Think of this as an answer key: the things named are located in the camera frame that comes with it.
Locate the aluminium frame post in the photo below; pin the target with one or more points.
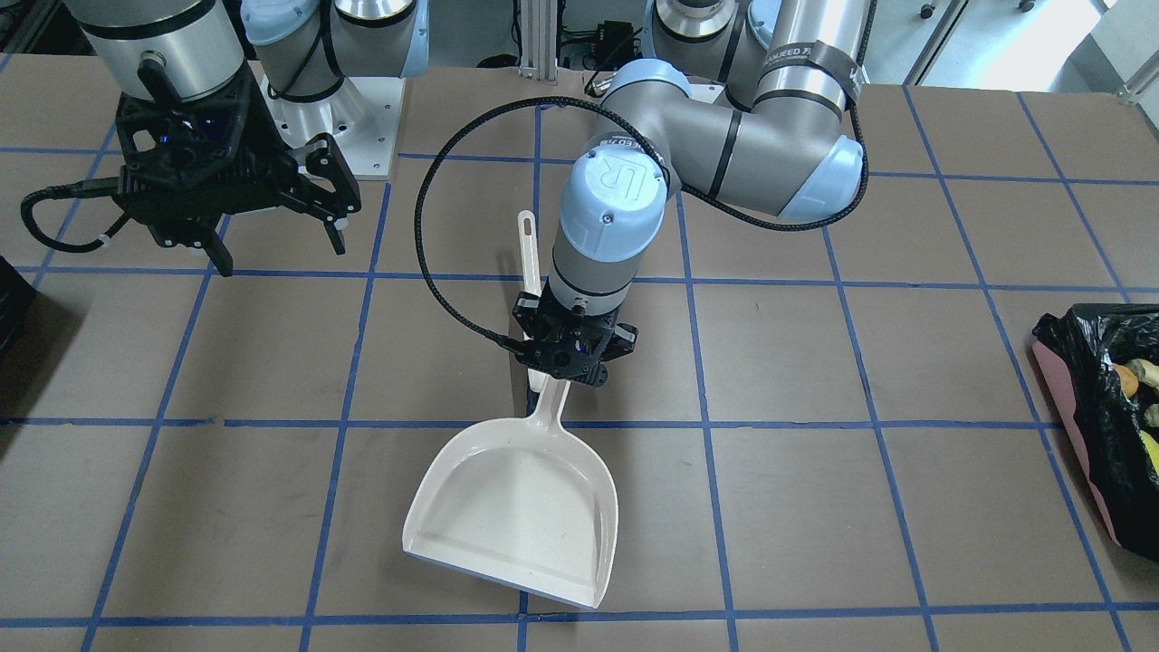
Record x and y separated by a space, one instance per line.
538 39

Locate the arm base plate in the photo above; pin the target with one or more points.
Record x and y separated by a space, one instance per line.
363 116

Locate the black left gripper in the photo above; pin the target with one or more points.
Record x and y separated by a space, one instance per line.
622 341

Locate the black lined bin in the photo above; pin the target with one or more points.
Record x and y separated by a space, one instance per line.
1076 353
17 296

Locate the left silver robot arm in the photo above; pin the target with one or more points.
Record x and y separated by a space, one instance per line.
738 103

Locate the silver cable connector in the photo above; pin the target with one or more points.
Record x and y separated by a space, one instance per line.
597 87

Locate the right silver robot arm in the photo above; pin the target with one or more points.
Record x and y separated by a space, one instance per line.
299 51

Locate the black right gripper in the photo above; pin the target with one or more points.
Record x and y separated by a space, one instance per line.
265 138

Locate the white plastic dustpan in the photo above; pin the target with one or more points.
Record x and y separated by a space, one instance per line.
523 502

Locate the yellow green sponge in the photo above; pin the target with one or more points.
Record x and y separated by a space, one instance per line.
1151 448

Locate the white hand brush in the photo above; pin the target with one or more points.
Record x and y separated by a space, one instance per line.
531 283

